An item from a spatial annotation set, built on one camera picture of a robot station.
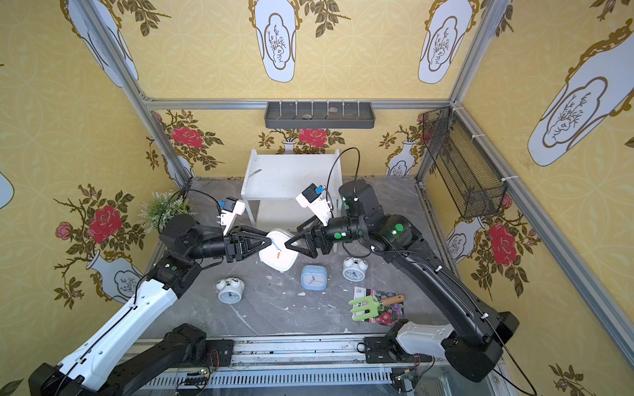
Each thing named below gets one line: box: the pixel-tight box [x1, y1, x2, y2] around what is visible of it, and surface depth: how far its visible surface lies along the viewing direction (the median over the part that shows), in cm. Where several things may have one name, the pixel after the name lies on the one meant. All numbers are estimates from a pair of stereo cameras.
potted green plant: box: [138, 189, 198, 234], surface depth 89 cm
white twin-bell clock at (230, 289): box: [215, 277, 246, 305], surface depth 81 cm
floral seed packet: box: [353, 286, 405, 326], surface depth 85 cm
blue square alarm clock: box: [300, 264, 328, 291], surface depth 85 cm
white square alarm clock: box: [258, 229, 299, 273], surface depth 60 cm
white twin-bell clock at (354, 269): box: [341, 257, 369, 283], surface depth 86 cm
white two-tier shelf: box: [241, 148, 343, 232], surface depth 79 cm
